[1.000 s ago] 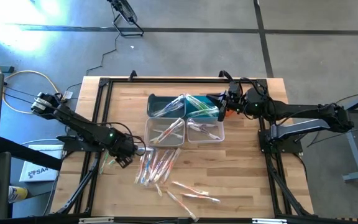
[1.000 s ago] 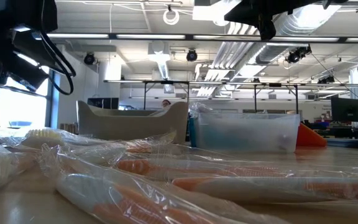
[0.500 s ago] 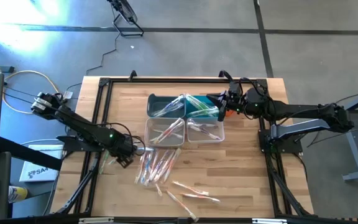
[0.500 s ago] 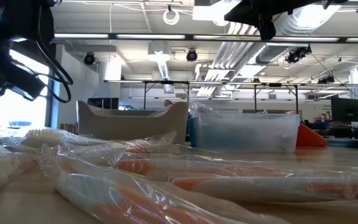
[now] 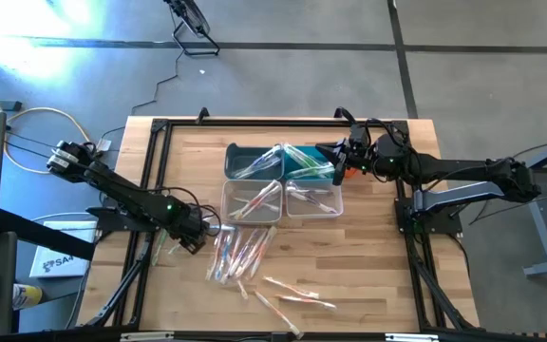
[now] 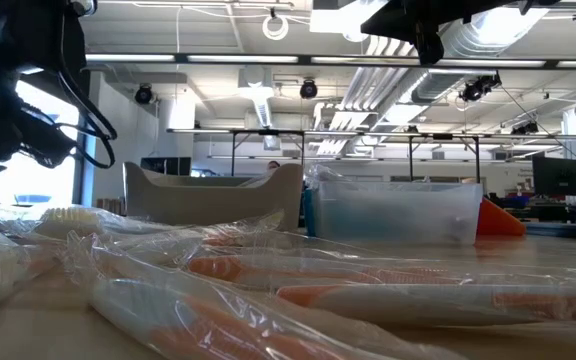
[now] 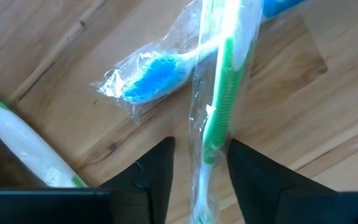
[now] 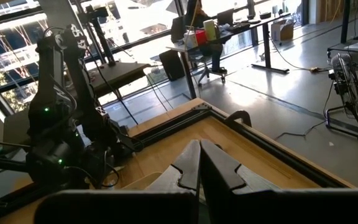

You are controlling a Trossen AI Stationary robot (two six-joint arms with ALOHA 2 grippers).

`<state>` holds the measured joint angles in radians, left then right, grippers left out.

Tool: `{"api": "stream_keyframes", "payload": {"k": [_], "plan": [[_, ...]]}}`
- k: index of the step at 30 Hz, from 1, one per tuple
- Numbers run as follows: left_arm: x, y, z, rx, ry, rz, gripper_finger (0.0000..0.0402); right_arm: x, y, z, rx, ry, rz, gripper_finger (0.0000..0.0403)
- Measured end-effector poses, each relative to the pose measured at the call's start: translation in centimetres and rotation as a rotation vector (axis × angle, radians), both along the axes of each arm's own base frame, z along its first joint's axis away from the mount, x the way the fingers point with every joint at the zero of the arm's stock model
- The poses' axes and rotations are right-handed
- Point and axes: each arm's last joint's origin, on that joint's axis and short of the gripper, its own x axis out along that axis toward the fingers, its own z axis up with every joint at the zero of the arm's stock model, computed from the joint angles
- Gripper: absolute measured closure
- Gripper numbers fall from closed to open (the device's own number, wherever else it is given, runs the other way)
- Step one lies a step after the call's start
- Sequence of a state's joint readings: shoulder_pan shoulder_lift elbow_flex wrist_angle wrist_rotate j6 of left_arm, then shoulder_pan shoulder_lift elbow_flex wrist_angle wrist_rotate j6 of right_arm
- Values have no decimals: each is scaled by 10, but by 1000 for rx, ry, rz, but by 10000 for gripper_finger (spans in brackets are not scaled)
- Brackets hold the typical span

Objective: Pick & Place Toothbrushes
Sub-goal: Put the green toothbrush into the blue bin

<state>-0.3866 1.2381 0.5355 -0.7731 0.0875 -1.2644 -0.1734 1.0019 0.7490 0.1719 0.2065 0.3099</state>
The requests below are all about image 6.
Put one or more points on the grey translucent plastic bin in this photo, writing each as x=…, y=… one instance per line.
x=208, y=202

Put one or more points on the large window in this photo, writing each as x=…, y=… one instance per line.
x=43, y=180

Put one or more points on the teal plastic bin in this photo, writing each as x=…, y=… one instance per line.
x=309, y=215

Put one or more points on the orange bin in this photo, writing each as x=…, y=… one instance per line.
x=498, y=222

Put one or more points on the clear plastic bin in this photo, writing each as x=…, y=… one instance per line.
x=398, y=215

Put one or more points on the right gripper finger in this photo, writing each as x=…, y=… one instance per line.
x=400, y=7
x=393, y=27

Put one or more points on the silver ventilation duct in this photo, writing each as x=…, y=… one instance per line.
x=438, y=85

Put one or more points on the long linear ceiling light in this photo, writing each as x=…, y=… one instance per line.
x=243, y=58

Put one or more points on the person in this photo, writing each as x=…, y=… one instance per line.
x=273, y=166

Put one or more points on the black computer monitor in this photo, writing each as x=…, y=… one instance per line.
x=558, y=175

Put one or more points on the black workstation frame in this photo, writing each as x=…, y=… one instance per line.
x=410, y=160

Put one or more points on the black ceiling spotlight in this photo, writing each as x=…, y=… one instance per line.
x=143, y=94
x=308, y=89

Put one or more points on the black ceiling camera cluster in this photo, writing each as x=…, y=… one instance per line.
x=478, y=87

